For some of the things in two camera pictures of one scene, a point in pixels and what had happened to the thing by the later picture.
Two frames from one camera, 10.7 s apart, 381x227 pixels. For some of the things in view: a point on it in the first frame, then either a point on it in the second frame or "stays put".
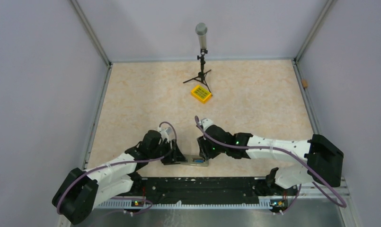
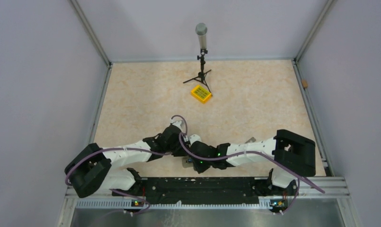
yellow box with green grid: x=201 y=94 stays put
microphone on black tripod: x=201 y=29 stays put
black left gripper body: x=171 y=157 -> x=177 y=150
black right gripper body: x=210 y=151 -> x=201 y=166
